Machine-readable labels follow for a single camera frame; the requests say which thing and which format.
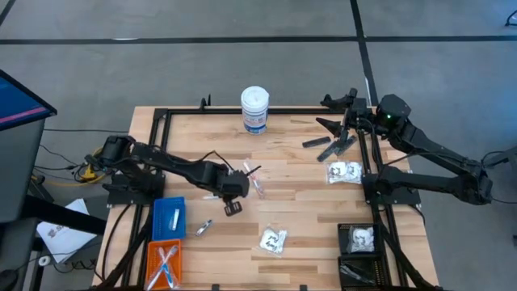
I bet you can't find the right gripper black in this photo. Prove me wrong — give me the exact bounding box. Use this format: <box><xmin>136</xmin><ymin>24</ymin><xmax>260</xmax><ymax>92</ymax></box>
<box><xmin>315</xmin><ymin>87</ymin><xmax>376</xmax><ymax>142</ymax></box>

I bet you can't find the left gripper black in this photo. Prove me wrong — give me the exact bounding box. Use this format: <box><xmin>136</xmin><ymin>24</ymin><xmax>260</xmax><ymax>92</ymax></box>
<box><xmin>217</xmin><ymin>164</ymin><xmax>263</xmax><ymax>218</ymax></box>

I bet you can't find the red toothbrush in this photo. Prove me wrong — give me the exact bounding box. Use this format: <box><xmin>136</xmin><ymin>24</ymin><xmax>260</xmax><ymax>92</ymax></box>
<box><xmin>242</xmin><ymin>158</ymin><xmax>267</xmax><ymax>199</ymax></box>

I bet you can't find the small silver metal part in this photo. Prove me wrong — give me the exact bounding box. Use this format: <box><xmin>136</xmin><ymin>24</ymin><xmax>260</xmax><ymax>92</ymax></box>
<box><xmin>195</xmin><ymin>218</ymin><xmax>214</xmax><ymax>237</ymax></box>

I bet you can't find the vanity pack clear bag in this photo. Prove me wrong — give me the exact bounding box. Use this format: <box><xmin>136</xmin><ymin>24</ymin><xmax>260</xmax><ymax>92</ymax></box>
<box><xmin>345</xmin><ymin>161</ymin><xmax>364</xmax><ymax>185</ymax></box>
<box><xmin>347</xmin><ymin>226</ymin><xmax>376</xmax><ymax>254</ymax></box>
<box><xmin>258</xmin><ymin>226</ymin><xmax>289</xmax><ymax>259</ymax></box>
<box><xmin>326</xmin><ymin>161</ymin><xmax>349</xmax><ymax>185</ymax></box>

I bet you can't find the white wipes canister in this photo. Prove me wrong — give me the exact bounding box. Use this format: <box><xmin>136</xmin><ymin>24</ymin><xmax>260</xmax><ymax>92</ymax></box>
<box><xmin>240</xmin><ymin>85</ymin><xmax>271</xmax><ymax>136</ymax></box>

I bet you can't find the blue plastic basket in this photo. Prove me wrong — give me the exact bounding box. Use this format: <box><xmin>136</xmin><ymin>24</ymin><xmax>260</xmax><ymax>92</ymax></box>
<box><xmin>151</xmin><ymin>196</ymin><xmax>187</xmax><ymax>243</ymax></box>

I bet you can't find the orange plastic basket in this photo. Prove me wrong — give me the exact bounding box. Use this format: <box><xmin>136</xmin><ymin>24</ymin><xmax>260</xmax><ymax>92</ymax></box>
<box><xmin>144</xmin><ymin>238</ymin><xmax>183</xmax><ymax>291</ymax></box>

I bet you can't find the black mesh bin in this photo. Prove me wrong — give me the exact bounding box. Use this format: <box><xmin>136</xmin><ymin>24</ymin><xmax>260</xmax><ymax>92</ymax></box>
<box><xmin>338</xmin><ymin>254</ymin><xmax>391</xmax><ymax>290</ymax></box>
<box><xmin>337</xmin><ymin>222</ymin><xmax>383</xmax><ymax>256</ymax></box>

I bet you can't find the black cart base bar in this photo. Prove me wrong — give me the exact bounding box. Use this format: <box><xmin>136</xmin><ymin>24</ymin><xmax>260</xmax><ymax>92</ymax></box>
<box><xmin>22</xmin><ymin>193</ymin><xmax>108</xmax><ymax>236</ymax></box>

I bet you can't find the white paper sheet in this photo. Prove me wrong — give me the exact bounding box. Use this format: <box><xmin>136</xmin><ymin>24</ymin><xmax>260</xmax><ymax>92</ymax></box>
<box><xmin>36</xmin><ymin>197</ymin><xmax>99</xmax><ymax>264</ymax></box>

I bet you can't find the computer monitor blue screen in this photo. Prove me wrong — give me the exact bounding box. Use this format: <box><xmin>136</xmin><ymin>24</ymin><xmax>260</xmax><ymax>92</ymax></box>
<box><xmin>0</xmin><ymin>68</ymin><xmax>58</xmax><ymax>133</ymax></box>

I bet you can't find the black table frame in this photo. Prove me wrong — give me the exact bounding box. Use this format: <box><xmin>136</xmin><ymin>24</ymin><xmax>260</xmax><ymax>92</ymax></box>
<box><xmin>93</xmin><ymin>94</ymin><xmax>443</xmax><ymax>291</ymax></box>

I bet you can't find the yellow power cable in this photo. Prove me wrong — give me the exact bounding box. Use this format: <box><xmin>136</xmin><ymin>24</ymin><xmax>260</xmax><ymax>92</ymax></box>
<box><xmin>42</xmin><ymin>147</ymin><xmax>107</xmax><ymax>188</ymax></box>

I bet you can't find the black floor cable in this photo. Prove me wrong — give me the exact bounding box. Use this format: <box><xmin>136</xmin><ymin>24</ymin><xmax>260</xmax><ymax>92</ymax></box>
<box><xmin>42</xmin><ymin>128</ymin><xmax>131</xmax><ymax>134</ymax></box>

